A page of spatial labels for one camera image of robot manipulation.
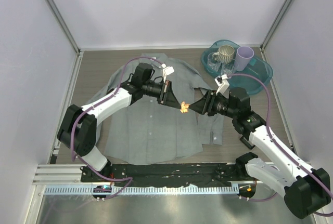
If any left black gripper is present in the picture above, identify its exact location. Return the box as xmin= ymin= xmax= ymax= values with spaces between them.
xmin=143 ymin=80 xmax=182 ymax=109

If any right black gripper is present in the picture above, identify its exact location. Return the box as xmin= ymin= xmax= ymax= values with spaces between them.
xmin=189 ymin=89 xmax=238 ymax=118

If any orange red brooch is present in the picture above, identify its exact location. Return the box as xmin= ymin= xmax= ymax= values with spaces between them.
xmin=180 ymin=101 xmax=189 ymax=113

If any grey button-up shirt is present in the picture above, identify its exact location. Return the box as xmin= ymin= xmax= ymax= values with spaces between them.
xmin=90 ymin=53 xmax=223 ymax=165

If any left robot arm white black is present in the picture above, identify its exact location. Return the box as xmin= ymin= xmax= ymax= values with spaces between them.
xmin=57 ymin=63 xmax=181 ymax=182

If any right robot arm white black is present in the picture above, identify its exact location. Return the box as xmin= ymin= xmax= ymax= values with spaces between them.
xmin=189 ymin=88 xmax=332 ymax=219

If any clear glass mug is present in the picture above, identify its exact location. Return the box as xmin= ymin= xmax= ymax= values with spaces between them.
xmin=207 ymin=52 xmax=221 ymax=72

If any clear drinking glass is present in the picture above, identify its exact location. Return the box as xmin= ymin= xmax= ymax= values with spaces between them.
xmin=221 ymin=59 xmax=238 ymax=75

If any teal plastic basin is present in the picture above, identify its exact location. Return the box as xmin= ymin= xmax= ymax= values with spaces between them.
xmin=200 ymin=39 xmax=274 ymax=96

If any ribbed metallic mug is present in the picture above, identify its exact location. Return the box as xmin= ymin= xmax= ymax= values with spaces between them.
xmin=217 ymin=45 xmax=235 ymax=64

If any purple plastic cup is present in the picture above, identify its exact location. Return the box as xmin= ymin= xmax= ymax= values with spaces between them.
xmin=235 ymin=46 xmax=254 ymax=71

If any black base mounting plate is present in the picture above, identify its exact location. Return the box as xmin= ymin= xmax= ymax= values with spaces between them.
xmin=80 ymin=162 xmax=267 ymax=189

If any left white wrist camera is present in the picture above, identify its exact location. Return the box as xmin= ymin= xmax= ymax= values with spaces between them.
xmin=159 ymin=63 xmax=174 ymax=82

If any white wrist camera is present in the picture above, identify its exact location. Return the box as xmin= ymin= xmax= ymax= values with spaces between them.
xmin=214 ymin=74 xmax=229 ymax=95
xmin=159 ymin=63 xmax=174 ymax=82

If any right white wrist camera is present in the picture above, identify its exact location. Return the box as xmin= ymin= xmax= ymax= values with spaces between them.
xmin=214 ymin=74 xmax=229 ymax=95

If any small black square frame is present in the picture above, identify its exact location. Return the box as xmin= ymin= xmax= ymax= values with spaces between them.
xmin=239 ymin=136 xmax=255 ymax=150

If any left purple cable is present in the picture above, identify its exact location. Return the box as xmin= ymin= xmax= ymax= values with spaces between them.
xmin=71 ymin=56 xmax=163 ymax=201

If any white slotted cable duct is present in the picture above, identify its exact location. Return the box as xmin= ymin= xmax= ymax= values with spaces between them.
xmin=44 ymin=184 xmax=239 ymax=195

